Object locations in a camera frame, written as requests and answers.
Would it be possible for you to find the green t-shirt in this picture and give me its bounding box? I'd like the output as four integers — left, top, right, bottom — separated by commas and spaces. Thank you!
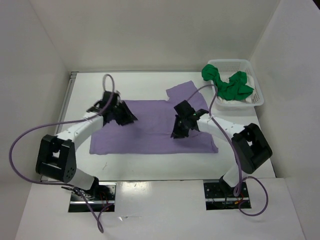
201, 64, 254, 101

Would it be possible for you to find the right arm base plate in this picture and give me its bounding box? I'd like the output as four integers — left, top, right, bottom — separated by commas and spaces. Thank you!
203, 179, 252, 211

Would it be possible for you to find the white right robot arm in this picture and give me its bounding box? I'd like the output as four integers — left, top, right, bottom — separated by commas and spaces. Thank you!
119, 100, 273, 197

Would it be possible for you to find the white t-shirt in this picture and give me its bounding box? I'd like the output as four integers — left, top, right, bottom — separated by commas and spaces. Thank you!
217, 73, 256, 105

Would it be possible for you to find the aluminium table edge rail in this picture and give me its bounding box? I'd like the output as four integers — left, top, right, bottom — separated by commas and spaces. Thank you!
40, 71, 78, 182

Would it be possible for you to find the purple t-shirt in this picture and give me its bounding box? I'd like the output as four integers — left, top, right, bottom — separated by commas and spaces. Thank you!
89, 81, 219, 155

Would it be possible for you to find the white plastic basket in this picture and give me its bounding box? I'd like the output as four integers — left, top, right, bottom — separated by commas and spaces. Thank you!
207, 59, 265, 110

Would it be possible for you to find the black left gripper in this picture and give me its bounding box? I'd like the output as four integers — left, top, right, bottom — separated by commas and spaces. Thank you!
110, 101, 138, 127

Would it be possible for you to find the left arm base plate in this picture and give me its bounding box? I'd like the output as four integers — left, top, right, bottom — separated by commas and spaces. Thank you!
61, 181, 117, 213

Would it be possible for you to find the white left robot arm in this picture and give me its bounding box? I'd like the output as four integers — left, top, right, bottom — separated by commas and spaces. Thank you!
35, 91, 137, 200

